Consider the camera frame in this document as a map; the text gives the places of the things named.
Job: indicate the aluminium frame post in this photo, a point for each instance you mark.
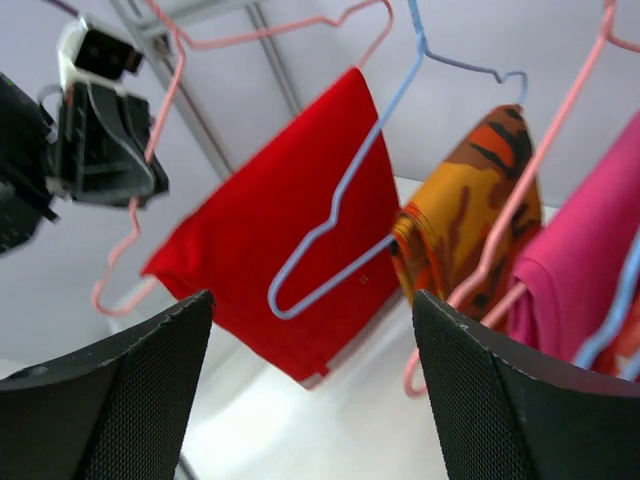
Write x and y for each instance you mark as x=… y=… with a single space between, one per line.
x=216 y=84

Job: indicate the orange white tie-dye trousers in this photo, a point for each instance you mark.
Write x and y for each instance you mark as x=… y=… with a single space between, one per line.
x=617 y=355

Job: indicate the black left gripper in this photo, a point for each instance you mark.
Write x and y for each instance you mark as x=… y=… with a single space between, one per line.
x=99 y=153

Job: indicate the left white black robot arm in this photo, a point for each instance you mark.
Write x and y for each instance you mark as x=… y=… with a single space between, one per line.
x=28 y=133

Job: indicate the pink hanger with red trousers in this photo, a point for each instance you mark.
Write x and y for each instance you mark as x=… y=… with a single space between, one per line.
x=183 y=41

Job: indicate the blue hanger with yellow trousers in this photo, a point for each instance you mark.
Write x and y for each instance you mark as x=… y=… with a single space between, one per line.
x=614 y=320

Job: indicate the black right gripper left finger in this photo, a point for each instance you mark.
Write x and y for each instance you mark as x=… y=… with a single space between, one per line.
x=116 y=409

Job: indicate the orange black patterned trousers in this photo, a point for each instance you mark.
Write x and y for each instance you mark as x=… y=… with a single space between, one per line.
x=440 y=234

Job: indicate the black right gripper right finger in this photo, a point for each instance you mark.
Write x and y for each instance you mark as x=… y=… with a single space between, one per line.
x=506 y=411

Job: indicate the red trousers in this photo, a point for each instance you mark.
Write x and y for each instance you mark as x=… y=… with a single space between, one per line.
x=236 y=242

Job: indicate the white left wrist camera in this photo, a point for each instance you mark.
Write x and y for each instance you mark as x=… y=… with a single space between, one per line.
x=92 y=52

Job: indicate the magenta trousers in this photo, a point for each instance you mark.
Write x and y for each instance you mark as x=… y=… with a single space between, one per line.
x=570 y=269

